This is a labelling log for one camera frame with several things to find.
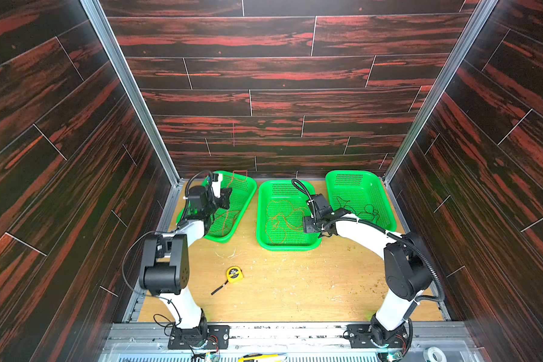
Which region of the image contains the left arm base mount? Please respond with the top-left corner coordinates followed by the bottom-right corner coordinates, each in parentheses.
top-left (167, 324), bottom-right (231, 350)

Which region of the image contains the left green basket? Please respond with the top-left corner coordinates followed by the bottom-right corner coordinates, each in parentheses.
top-left (176, 170), bottom-right (258, 244)

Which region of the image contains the yellow tape measure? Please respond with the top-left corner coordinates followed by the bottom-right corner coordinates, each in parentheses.
top-left (211, 265), bottom-right (244, 296)

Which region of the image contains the green basket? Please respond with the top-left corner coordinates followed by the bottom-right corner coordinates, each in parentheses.
top-left (176, 170), bottom-right (258, 244)
top-left (256, 179), bottom-right (321, 252)
top-left (325, 170), bottom-right (397, 232)

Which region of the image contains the orange cable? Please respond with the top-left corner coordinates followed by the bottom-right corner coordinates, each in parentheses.
top-left (266, 198), bottom-right (311, 243)

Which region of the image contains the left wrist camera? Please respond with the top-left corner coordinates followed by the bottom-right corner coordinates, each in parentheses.
top-left (210, 172), bottom-right (223, 198)

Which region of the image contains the white tape roll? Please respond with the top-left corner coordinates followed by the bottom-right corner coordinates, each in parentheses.
top-left (423, 346), bottom-right (448, 362)

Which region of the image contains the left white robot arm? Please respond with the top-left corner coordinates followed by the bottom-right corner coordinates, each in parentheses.
top-left (138, 170), bottom-right (232, 344)

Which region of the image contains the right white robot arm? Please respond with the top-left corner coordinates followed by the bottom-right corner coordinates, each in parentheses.
top-left (291, 179), bottom-right (445, 361)

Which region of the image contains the black cable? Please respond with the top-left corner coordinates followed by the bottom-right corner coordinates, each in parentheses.
top-left (334, 195), bottom-right (382, 226)

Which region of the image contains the middle green basket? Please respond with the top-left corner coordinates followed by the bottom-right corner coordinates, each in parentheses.
top-left (256, 179), bottom-right (321, 252)

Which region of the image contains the right green basket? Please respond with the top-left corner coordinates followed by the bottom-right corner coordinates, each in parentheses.
top-left (325, 170), bottom-right (397, 232)

